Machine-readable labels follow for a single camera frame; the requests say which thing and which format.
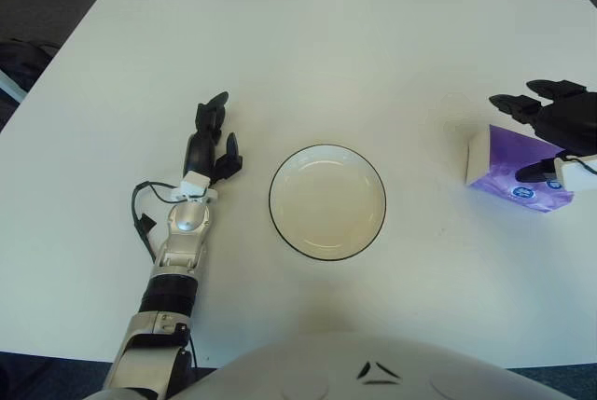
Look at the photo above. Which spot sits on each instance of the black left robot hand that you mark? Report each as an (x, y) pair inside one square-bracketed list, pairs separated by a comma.
[(200, 153)]

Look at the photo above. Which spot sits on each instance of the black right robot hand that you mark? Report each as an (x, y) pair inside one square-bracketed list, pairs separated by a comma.
[(564, 125)]

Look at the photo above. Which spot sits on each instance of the purple tissue paper pack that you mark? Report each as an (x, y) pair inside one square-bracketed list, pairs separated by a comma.
[(503, 157)]

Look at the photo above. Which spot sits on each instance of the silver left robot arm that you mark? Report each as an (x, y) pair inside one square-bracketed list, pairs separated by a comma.
[(185, 225)]

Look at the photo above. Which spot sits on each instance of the white plate with black rim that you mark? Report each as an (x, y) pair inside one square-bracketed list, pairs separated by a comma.
[(326, 204)]

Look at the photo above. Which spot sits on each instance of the black bag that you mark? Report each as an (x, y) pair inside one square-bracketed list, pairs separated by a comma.
[(25, 59)]

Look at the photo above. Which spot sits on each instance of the white flat strip object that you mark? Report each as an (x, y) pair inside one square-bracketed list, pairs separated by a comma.
[(7, 85)]

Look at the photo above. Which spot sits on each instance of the grey robot torso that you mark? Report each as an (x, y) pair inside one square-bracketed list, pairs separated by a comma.
[(336, 369)]

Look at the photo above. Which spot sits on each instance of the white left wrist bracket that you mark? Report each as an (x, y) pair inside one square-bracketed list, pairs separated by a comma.
[(193, 184)]

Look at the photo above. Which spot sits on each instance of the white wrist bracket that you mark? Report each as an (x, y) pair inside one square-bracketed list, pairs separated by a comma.
[(193, 184), (576, 178)]

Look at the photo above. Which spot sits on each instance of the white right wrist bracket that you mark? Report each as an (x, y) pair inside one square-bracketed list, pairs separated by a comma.
[(576, 178)]

